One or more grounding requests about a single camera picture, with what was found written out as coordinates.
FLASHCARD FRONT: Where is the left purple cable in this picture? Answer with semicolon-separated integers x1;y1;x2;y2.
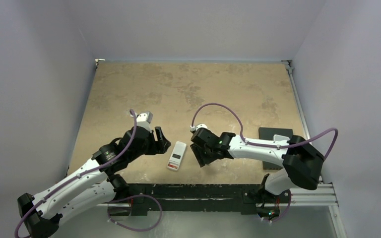
14;109;138;238

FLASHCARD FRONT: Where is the aluminium frame rail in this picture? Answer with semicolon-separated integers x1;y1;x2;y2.
282;60;339;190

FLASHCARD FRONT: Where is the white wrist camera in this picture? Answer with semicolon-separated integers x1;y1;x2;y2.
130;111;153;132
190;123;208;133

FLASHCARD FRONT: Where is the white red remote control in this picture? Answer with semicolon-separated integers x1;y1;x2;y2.
167;141;187;171

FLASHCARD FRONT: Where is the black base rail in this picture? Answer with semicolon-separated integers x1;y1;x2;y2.
129;183;277;216

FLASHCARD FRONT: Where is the white device on box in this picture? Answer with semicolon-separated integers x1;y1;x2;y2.
273;134;290;141

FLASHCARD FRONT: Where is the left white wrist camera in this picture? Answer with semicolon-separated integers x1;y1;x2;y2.
130;111;153;132

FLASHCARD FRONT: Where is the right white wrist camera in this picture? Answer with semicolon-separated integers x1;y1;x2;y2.
190;123;208;133

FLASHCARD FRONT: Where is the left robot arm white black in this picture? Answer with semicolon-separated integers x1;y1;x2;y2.
14;126;171;238

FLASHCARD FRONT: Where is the purple loop cable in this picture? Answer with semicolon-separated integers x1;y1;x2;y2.
107;194;164;233

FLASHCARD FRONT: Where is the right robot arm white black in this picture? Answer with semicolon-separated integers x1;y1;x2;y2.
190;126;325;202

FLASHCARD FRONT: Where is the black perforated box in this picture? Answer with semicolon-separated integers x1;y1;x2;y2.
258;127;294;171

